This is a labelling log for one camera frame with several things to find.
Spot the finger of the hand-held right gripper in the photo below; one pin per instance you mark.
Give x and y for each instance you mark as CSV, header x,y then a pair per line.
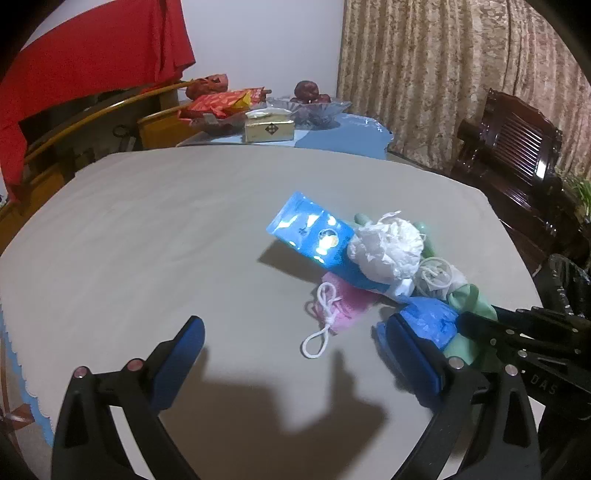
x,y
489,332
545,316

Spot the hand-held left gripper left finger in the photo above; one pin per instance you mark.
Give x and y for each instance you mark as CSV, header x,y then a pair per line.
x,y
182,364

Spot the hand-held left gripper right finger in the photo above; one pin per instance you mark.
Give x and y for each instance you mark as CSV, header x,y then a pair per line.
x,y
411,355

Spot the green rubber glove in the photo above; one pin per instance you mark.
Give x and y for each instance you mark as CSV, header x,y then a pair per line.
x,y
471,300

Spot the black lined trash bin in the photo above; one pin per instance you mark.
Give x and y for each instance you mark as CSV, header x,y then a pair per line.
x,y
568,286

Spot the blue plastic bag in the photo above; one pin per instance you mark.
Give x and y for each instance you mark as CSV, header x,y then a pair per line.
x,y
425,318

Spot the pink face mask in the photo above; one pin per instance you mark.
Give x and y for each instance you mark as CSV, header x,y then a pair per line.
x,y
346,309

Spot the white plastic bag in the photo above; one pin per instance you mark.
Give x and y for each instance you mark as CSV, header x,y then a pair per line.
x,y
383,249

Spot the blue foil packet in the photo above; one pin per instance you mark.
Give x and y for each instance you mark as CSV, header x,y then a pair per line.
x,y
304,226

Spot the potted green plant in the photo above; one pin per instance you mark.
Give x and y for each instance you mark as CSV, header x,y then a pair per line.
x,y
582,191

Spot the light blue scalloped tablecloth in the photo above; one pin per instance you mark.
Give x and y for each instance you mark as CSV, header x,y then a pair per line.
x,y
41,429

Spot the dark wooden armchair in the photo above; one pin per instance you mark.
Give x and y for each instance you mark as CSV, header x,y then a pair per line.
x,y
508,152

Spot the glass dish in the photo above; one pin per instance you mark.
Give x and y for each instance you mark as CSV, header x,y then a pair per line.
x,y
217,125

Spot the gold tissue box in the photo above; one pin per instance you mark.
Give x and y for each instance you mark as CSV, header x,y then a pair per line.
x,y
268,131

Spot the glass fruit bowl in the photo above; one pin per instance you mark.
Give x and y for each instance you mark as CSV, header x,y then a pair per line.
x,y
318,113

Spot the red and yellow snack packet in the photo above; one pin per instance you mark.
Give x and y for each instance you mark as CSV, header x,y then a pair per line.
x,y
217,101

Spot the beige patterned curtain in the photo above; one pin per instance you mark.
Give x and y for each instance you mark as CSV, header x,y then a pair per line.
x,y
438,69

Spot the red apple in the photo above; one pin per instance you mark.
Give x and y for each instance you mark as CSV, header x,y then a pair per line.
x,y
307,90
325,98

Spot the black television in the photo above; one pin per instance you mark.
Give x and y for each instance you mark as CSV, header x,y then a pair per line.
x,y
60,115

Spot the red crumpled bag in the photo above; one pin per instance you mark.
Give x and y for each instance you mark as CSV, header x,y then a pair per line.
x,y
207,86

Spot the red cloth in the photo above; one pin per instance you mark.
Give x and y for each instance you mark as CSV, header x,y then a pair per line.
x,y
92,46

